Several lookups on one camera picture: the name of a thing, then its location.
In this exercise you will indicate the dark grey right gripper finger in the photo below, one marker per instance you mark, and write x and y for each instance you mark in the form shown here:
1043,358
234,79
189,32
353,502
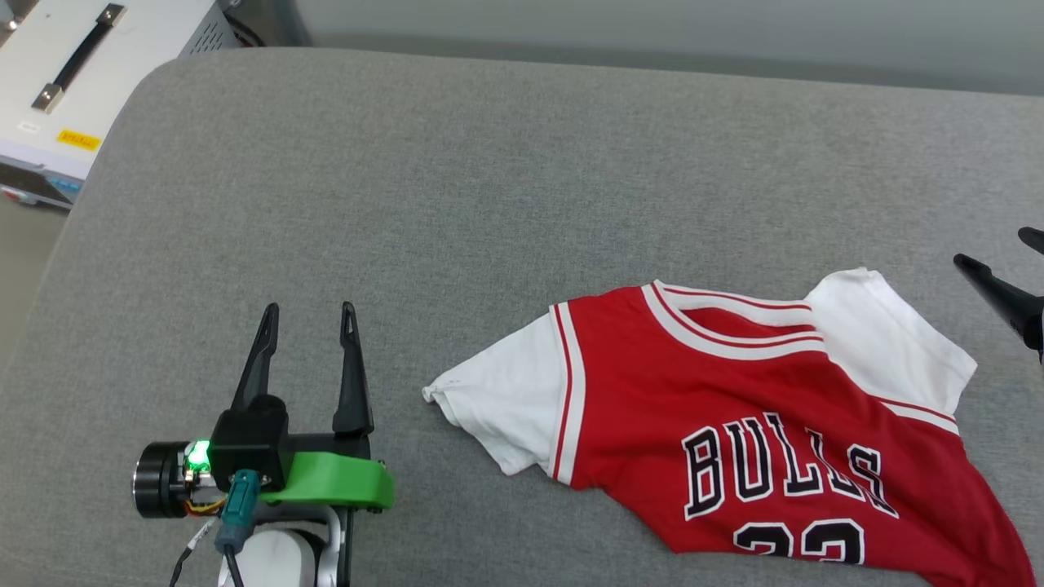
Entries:
1034,239
1003,297

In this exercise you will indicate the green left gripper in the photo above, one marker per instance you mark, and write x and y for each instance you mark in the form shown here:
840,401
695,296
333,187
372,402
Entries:
342,481

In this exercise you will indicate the red Bulls 23 jersey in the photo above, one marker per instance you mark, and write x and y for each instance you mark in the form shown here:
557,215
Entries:
734,391

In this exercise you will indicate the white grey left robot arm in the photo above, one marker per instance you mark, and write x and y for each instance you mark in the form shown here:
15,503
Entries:
277,562

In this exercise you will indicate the grey fabric sofa seat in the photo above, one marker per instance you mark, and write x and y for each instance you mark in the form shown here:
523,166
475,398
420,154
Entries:
408,244

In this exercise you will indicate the white partition panel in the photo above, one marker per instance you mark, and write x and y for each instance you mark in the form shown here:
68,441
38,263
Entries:
652,20

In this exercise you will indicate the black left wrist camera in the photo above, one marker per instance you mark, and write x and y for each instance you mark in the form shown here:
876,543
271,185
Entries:
253,440

